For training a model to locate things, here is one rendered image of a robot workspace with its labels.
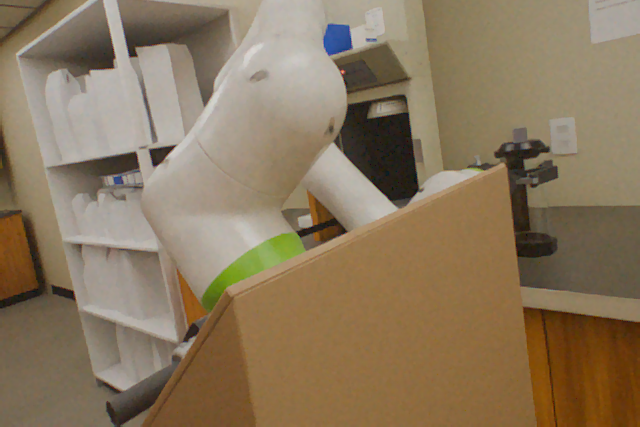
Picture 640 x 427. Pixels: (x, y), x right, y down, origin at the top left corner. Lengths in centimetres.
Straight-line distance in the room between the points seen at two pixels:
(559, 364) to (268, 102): 84
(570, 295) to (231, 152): 72
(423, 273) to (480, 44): 144
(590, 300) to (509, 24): 101
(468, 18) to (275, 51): 136
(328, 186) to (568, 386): 63
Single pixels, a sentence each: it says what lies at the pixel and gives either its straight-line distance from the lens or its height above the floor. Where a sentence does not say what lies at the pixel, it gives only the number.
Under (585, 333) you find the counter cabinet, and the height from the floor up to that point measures 85.
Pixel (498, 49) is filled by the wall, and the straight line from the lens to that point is 171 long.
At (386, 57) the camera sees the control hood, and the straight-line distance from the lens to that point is 129.
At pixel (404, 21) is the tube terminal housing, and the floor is 156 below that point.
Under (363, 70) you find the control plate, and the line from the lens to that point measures 135.
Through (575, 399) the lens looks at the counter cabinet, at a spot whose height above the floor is 71.
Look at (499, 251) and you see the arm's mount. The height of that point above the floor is 116.
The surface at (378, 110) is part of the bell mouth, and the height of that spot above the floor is 133.
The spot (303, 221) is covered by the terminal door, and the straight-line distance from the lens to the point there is 141.
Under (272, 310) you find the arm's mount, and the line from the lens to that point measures 23.
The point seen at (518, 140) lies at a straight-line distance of 105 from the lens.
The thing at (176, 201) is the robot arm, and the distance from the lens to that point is 50.
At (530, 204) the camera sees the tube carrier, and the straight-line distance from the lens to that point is 104.
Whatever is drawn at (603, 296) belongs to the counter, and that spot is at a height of 94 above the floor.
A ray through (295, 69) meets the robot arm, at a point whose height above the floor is 137.
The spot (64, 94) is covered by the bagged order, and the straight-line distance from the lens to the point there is 275.
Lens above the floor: 131
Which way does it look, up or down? 7 degrees down
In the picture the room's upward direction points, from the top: 9 degrees counter-clockwise
